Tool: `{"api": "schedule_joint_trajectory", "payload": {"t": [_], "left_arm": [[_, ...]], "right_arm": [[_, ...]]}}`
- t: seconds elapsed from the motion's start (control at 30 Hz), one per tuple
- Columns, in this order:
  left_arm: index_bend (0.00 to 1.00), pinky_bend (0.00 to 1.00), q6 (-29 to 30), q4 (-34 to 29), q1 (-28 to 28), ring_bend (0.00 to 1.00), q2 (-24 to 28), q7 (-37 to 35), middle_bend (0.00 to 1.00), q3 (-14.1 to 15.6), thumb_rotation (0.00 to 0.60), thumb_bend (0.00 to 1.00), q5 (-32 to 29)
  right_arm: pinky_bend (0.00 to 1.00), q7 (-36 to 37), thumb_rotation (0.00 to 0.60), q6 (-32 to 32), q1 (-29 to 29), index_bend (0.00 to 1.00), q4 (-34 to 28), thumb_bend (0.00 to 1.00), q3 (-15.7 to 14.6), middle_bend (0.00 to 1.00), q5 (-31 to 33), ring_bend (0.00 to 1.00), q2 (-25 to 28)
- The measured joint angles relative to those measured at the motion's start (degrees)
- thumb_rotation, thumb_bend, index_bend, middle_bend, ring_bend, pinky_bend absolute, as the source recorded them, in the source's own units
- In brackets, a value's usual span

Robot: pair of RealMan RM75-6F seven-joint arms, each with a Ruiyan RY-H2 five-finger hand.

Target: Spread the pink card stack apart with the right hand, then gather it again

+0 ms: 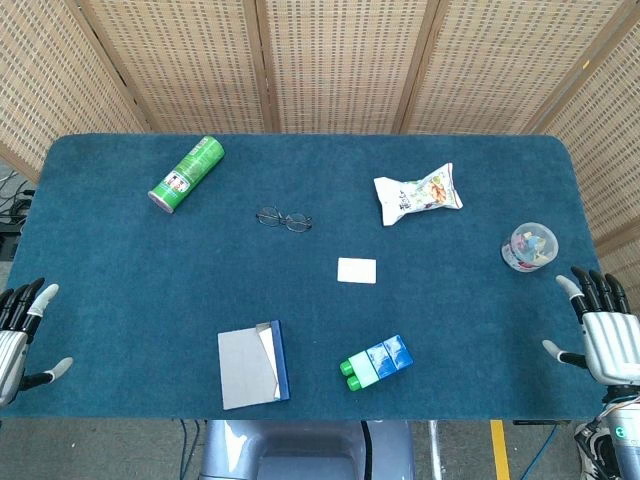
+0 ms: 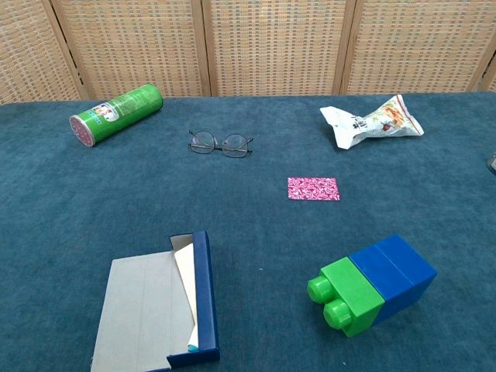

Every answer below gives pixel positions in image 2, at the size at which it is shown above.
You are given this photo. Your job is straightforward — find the green cylindrical chip can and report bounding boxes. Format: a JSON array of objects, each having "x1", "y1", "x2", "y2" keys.
[{"x1": 69, "y1": 83, "x2": 164, "y2": 148}]

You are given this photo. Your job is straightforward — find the pink-patterned card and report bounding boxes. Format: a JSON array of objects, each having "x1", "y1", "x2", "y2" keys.
[{"x1": 287, "y1": 177, "x2": 341, "y2": 202}]

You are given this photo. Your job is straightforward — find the blue felt table cover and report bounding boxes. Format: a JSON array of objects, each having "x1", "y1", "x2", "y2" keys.
[{"x1": 0, "y1": 91, "x2": 496, "y2": 372}]

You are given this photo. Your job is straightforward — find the green toy building block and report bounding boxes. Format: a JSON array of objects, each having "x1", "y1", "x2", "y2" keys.
[{"x1": 307, "y1": 257, "x2": 386, "y2": 339}]

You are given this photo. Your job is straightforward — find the woven bamboo folding screen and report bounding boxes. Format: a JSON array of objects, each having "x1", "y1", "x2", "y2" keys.
[{"x1": 0, "y1": 0, "x2": 496, "y2": 105}]

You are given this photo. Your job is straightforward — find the white snack bag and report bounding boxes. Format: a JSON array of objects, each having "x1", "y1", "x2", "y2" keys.
[{"x1": 319, "y1": 95, "x2": 425, "y2": 150}]

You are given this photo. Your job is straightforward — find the blue toy building block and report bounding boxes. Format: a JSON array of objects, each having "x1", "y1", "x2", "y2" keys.
[
  {"x1": 348, "y1": 243, "x2": 412, "y2": 326},
  {"x1": 374, "y1": 233, "x2": 438, "y2": 308}
]

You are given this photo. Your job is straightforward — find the open blue cardboard box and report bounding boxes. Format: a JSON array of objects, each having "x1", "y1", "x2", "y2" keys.
[{"x1": 90, "y1": 230, "x2": 221, "y2": 372}]

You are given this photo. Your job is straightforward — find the black thin-rimmed eyeglasses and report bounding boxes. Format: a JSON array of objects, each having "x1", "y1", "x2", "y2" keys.
[{"x1": 188, "y1": 129, "x2": 255, "y2": 159}]

